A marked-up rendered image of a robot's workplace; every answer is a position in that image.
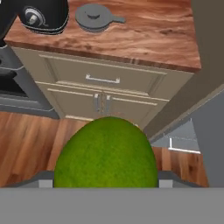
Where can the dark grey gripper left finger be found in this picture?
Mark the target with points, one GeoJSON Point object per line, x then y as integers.
{"type": "Point", "coordinates": [43, 180]}

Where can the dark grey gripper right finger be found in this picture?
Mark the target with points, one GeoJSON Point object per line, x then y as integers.
{"type": "Point", "coordinates": [169, 180]}

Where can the green lime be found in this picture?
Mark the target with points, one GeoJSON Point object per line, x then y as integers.
{"type": "Point", "coordinates": [106, 154]}

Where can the beige cupboard door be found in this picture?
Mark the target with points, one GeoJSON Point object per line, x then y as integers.
{"type": "Point", "coordinates": [76, 102]}
{"type": "Point", "coordinates": [131, 109]}

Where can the grey oven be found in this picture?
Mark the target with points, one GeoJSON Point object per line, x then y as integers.
{"type": "Point", "coordinates": [20, 87]}

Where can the beige drawer front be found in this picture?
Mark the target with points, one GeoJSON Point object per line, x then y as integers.
{"type": "Point", "coordinates": [102, 74]}

